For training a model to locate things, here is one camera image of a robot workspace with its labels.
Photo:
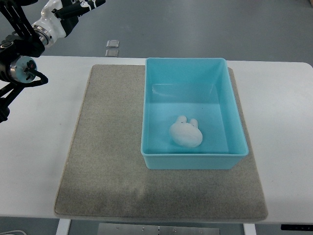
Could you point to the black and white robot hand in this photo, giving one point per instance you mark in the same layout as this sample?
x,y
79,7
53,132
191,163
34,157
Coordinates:
x,y
59,17

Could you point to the blue plastic box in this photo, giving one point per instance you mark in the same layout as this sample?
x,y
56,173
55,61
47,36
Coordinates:
x,y
200,92

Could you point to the upper metal floor plate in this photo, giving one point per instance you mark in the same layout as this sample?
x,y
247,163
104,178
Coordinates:
x,y
112,44

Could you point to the metal floor plate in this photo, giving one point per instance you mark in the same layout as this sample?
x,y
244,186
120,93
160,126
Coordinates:
x,y
112,44
112,53

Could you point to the lower metal floor plate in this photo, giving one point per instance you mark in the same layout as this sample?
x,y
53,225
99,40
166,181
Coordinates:
x,y
112,53

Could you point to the grey felt mat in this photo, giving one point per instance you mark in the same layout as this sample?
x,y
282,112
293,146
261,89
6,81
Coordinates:
x,y
105,176

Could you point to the left white table leg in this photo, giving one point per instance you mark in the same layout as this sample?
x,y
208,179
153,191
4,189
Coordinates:
x,y
63,227

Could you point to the white table leg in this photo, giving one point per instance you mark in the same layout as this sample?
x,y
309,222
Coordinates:
x,y
63,227
249,229

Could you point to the metal table crossbar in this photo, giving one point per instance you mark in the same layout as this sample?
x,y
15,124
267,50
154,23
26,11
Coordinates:
x,y
132,229

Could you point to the right white table leg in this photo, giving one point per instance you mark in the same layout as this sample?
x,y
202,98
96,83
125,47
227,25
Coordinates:
x,y
249,229

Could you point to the black table control panel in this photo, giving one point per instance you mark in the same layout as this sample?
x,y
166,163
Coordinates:
x,y
294,227

